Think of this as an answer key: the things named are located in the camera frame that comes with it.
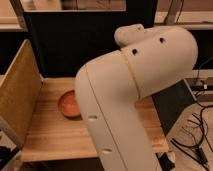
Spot dark right side panel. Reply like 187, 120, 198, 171
152, 80, 195, 135

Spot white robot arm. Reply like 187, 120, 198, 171
75, 24, 198, 171

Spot black back panel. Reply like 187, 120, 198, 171
24, 0, 158, 77

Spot orange ceramic bowl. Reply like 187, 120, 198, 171
58, 90, 80, 118

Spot wooden left side panel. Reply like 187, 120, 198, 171
0, 39, 42, 149

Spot power strip on floor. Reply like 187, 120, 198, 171
190, 84, 213, 91

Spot black floor cables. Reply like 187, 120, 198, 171
170, 54, 213, 169

